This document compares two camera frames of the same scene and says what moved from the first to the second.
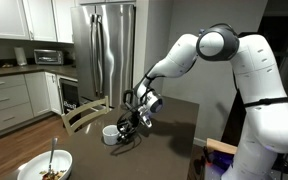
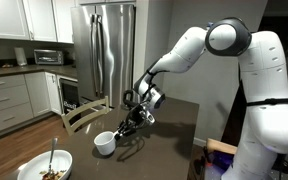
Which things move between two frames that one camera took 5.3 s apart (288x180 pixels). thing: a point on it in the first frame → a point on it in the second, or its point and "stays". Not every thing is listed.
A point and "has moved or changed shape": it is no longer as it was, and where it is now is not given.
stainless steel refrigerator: (104, 37) stays
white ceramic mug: (110, 134) has moved or changed shape
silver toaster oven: (48, 56) stays
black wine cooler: (68, 93) stays
